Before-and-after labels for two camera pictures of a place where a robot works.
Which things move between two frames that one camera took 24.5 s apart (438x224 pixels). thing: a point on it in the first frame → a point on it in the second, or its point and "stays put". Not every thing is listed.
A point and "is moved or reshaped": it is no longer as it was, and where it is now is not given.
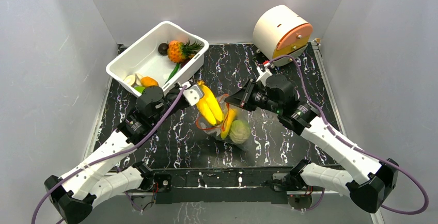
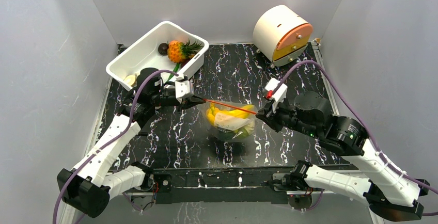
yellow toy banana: (209, 106) → (241, 112)
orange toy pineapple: (178, 51) stays put
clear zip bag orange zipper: (235, 127) is moved or reshaped
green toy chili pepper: (174, 72) stays put
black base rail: (223, 186) stays put
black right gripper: (246, 94) → (272, 115)
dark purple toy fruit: (162, 49) stays put
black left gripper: (176, 90) stays put
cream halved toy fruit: (130, 79) stays put
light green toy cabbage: (239, 131) is moved or reshaped
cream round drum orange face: (280, 32) stays put
